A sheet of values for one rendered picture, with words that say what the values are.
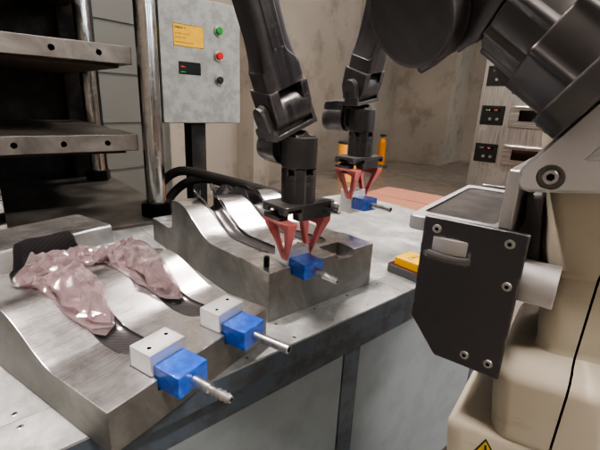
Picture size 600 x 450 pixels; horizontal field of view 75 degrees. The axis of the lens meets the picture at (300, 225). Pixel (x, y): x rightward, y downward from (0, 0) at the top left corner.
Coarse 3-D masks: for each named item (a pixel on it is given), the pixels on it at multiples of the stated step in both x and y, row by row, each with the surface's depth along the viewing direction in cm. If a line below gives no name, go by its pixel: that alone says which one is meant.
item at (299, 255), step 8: (296, 240) 71; (296, 248) 67; (304, 248) 68; (288, 256) 66; (296, 256) 67; (304, 256) 67; (312, 256) 67; (288, 264) 67; (296, 264) 65; (304, 264) 64; (312, 264) 65; (320, 264) 66; (296, 272) 65; (304, 272) 64; (312, 272) 65; (320, 272) 63; (328, 280) 62; (336, 280) 61
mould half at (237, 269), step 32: (160, 224) 97; (192, 224) 82; (256, 224) 88; (192, 256) 85; (224, 256) 74; (256, 256) 70; (320, 256) 71; (352, 256) 76; (224, 288) 76; (256, 288) 67; (288, 288) 67; (320, 288) 72; (352, 288) 79
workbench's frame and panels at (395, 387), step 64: (384, 320) 86; (256, 384) 65; (320, 384) 77; (384, 384) 94; (448, 384) 121; (128, 448) 52; (192, 448) 60; (256, 448) 69; (320, 448) 83; (384, 448) 103
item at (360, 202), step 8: (344, 192) 94; (360, 192) 94; (344, 200) 94; (352, 200) 93; (360, 200) 91; (368, 200) 90; (376, 200) 92; (344, 208) 94; (352, 208) 93; (360, 208) 91; (368, 208) 91; (376, 208) 90; (384, 208) 88
